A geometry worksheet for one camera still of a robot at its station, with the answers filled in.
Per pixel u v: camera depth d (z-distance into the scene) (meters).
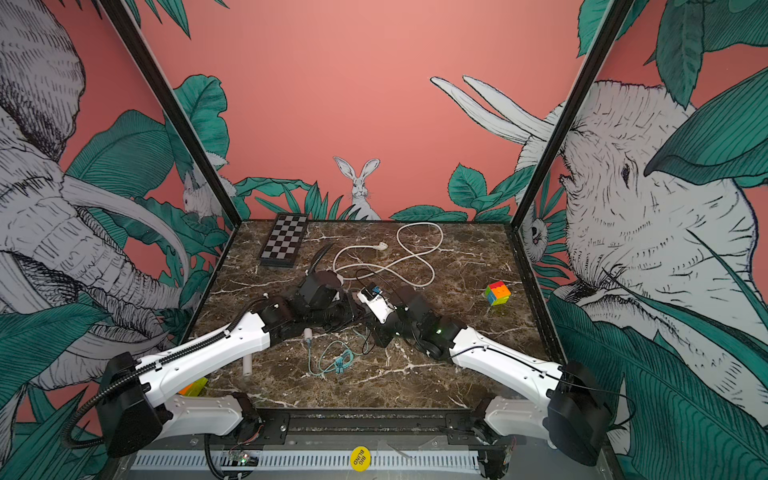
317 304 0.59
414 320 0.58
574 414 0.40
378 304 0.66
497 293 0.95
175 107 0.87
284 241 1.11
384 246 1.11
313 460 0.70
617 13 0.69
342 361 0.84
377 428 0.75
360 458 0.70
